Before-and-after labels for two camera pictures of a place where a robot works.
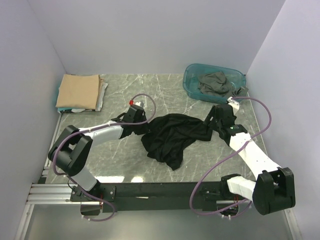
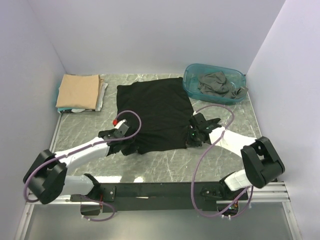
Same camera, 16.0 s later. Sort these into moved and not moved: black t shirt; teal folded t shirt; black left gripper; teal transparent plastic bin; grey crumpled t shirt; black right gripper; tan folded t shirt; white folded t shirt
Moved: black t shirt; black left gripper; black right gripper
Not moved: teal folded t shirt; grey crumpled t shirt; teal transparent plastic bin; white folded t shirt; tan folded t shirt
